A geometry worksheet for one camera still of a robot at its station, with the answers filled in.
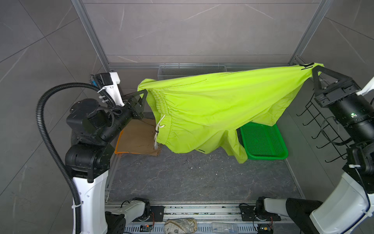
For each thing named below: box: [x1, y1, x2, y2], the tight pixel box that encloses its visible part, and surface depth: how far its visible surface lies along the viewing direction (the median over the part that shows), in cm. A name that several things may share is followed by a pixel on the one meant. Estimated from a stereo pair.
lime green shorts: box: [138, 63, 324, 164], surface depth 50 cm
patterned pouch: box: [163, 217, 198, 234], surface depth 69 cm
